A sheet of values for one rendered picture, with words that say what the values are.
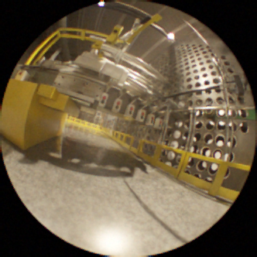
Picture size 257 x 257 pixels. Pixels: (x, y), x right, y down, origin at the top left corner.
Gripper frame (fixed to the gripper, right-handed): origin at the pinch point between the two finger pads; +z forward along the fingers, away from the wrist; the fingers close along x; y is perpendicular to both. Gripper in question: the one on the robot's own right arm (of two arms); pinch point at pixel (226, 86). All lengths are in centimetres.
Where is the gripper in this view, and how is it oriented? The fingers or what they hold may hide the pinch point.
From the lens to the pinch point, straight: 71.4
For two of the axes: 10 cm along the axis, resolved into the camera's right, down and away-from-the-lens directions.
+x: 1.4, -9.9, 0.0
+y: 8.9, 1.3, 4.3
